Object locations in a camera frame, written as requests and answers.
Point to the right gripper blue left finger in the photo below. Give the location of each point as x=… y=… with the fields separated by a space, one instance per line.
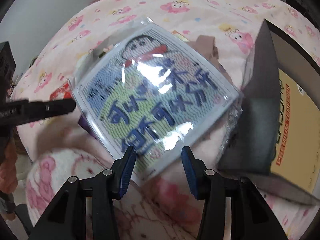
x=122 y=170

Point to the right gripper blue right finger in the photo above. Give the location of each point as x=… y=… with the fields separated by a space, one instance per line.
x=194 y=171

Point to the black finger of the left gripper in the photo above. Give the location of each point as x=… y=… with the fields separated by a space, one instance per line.
x=39 y=110

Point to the red packet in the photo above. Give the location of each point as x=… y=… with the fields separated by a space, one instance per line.
x=63 y=92

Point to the cartoon bead art pack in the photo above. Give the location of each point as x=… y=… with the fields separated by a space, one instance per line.
x=146 y=88

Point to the white pink kitty blanket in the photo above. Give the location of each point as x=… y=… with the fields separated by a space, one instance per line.
x=69 y=196

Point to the black storage box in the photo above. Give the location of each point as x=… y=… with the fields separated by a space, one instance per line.
x=251 y=146

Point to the beige pink garment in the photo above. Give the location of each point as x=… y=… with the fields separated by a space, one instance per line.
x=205 y=45

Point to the pink cartoon bed sheet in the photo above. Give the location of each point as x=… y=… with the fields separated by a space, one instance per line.
x=233 y=23

